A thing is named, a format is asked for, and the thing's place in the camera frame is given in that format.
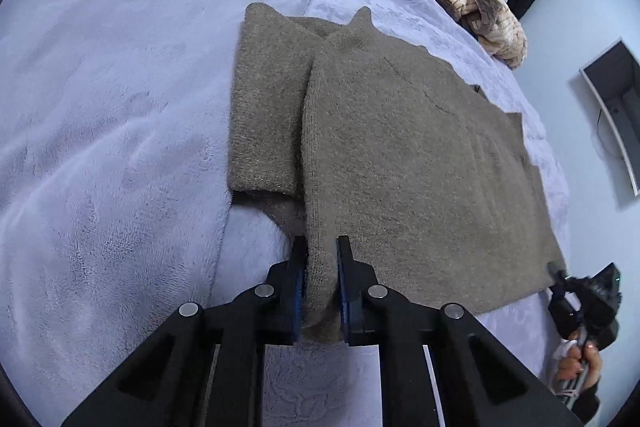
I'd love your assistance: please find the person's right hand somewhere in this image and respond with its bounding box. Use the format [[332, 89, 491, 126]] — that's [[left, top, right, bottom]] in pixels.
[[554, 343, 603, 387]]

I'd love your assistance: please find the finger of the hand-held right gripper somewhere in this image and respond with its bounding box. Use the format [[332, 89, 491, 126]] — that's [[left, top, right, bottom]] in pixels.
[[547, 263, 572, 297]]

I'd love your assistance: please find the beige striped fleece garment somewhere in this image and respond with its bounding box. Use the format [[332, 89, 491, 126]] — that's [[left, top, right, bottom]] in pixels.
[[432, 0, 528, 70]]

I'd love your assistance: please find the brown knit sweater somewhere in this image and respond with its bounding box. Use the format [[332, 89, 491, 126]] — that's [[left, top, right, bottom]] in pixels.
[[227, 2, 567, 344]]

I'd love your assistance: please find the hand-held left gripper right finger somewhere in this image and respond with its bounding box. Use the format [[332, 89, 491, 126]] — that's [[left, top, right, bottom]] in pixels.
[[336, 234, 586, 427]]

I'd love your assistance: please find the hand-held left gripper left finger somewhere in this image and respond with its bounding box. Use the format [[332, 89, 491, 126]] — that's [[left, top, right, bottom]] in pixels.
[[60, 234, 308, 427]]

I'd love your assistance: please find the wall monitor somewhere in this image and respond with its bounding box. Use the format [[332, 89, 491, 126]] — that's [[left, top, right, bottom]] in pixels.
[[579, 37, 640, 198]]

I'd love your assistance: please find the lavender fleece blanket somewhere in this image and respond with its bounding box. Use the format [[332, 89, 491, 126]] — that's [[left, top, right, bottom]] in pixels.
[[0, 0, 573, 427]]

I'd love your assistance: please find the person's right forearm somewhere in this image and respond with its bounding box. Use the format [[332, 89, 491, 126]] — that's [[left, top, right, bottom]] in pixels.
[[565, 382, 602, 424]]

